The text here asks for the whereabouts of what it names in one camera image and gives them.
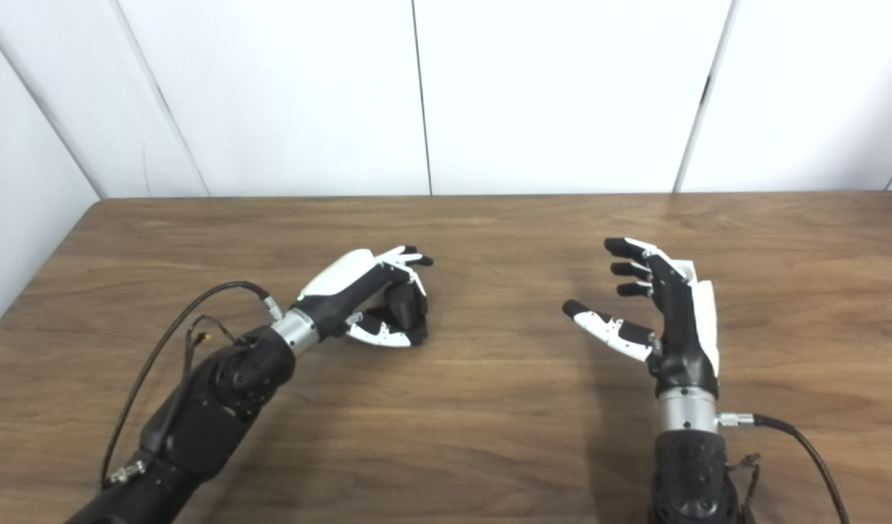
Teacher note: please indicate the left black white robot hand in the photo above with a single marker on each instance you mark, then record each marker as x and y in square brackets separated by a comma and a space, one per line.
[344, 287]

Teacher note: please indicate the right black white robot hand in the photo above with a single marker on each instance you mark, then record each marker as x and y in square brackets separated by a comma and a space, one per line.
[682, 335]

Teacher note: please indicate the black peg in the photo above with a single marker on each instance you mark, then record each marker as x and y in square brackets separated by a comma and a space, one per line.
[400, 306]

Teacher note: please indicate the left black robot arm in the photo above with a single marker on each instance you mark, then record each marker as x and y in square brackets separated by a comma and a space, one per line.
[212, 407]

